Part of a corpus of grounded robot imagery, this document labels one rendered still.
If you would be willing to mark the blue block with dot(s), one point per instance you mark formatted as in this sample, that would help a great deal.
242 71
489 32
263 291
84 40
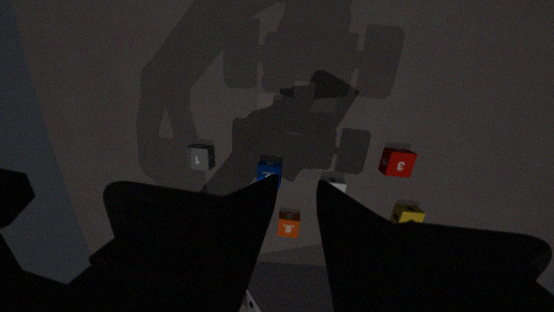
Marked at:
267 168

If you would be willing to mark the orange block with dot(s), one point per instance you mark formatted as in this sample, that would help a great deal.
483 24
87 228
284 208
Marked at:
288 224

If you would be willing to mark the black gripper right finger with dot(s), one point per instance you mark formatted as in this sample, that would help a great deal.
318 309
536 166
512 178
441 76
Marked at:
371 261

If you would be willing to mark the yellow block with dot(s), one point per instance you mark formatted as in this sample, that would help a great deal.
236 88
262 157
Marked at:
403 212

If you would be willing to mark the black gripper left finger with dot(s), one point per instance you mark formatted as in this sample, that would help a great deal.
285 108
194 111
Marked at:
229 230

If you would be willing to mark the red block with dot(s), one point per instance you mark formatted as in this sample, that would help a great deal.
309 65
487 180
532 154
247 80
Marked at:
397 162

